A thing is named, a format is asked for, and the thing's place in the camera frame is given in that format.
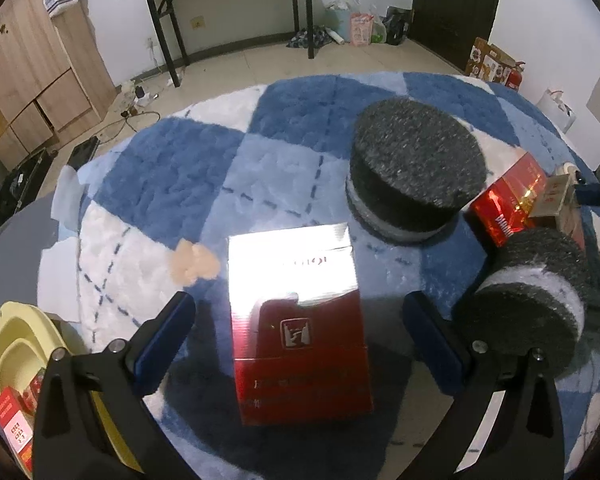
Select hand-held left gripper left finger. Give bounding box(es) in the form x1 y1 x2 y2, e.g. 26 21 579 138
32 290 198 480

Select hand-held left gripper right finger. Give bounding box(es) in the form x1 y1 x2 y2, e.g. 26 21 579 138
402 290 566 480

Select red and beige box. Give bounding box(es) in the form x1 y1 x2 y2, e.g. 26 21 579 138
529 174 587 252

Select red cigarette box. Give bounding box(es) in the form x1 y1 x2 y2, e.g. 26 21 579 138
228 224 374 427
466 152 549 249

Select yellow plastic basin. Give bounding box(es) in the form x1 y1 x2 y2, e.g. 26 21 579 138
0 301 147 476

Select small red box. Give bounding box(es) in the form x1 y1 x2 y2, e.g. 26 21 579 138
20 367 47 414

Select red fire extinguisher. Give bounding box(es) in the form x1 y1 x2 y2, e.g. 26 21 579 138
506 60 527 93

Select grey bed sheet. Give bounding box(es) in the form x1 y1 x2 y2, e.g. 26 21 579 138
0 192 83 411

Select printed cardboard box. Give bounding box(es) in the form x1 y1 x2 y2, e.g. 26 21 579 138
465 36 520 87

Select red box white label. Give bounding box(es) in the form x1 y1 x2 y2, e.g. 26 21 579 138
0 386 36 472

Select black flat case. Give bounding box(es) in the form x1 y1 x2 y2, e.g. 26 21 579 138
66 135 101 170

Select black hard case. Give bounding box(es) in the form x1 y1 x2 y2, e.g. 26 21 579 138
0 147 59 244

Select dark brown door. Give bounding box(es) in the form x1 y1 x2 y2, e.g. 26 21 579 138
412 0 506 58

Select white power strip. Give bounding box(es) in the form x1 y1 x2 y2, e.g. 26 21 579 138
121 81 154 111

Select blue white checkered blanket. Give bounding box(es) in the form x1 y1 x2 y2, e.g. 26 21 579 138
37 72 600 480

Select black plastic bag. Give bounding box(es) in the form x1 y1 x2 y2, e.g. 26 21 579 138
382 6 414 45

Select pink paper bag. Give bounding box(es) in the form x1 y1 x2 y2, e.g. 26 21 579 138
350 11 374 47

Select wooden cabinet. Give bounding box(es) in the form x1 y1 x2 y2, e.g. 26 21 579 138
0 0 117 173

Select dark cloth pile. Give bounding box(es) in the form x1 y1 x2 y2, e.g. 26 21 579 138
286 25 334 52

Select white bag with handles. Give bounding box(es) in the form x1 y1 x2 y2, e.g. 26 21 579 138
537 89 577 134

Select thin floor cable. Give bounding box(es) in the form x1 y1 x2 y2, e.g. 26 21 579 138
99 107 162 137

